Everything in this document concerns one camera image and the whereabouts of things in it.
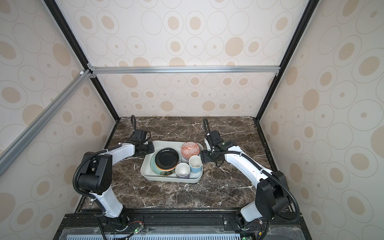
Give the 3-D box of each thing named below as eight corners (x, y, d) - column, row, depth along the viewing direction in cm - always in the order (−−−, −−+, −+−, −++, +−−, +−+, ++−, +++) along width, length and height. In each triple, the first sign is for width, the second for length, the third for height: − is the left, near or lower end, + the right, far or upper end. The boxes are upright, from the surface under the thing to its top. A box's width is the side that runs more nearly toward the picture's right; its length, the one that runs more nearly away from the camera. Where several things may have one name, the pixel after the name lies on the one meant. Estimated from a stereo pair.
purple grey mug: (175, 182, 88) (174, 177, 82) (176, 168, 93) (175, 162, 88) (189, 182, 88) (189, 177, 82) (190, 168, 93) (189, 162, 88)
